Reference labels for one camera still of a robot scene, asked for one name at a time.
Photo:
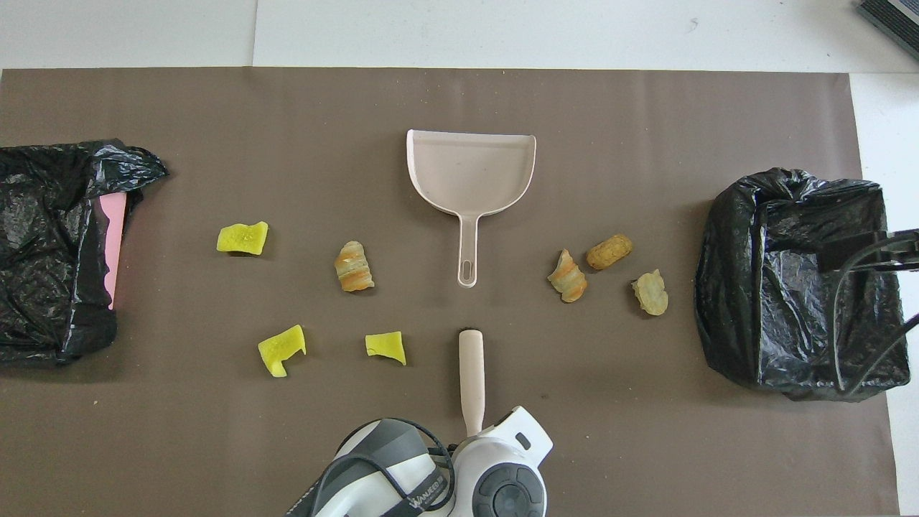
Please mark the pale green bread piece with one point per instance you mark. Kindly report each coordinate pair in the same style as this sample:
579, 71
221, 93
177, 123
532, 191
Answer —
652, 294

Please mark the brown peanut shaped bread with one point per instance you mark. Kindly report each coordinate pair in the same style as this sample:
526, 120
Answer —
609, 252

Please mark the striped orange bread piece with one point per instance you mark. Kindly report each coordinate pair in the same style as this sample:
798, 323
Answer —
353, 269
569, 280

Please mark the beige plastic dustpan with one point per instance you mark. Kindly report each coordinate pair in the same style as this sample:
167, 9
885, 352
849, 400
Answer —
470, 172

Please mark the yellow sponge piece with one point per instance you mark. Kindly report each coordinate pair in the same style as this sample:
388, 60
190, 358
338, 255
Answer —
386, 347
280, 348
243, 238

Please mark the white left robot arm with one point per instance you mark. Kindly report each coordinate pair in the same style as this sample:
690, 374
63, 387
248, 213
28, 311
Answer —
502, 459

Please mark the black plastic trash bag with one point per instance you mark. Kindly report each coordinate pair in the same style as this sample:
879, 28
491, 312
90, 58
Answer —
43, 208
739, 287

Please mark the pink plastic bin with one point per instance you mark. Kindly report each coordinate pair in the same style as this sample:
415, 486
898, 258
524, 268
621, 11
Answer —
113, 244

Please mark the dark grey ribbed device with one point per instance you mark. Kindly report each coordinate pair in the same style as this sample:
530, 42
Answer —
897, 18

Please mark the brown paper table mat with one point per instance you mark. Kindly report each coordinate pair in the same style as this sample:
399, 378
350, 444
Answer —
459, 93

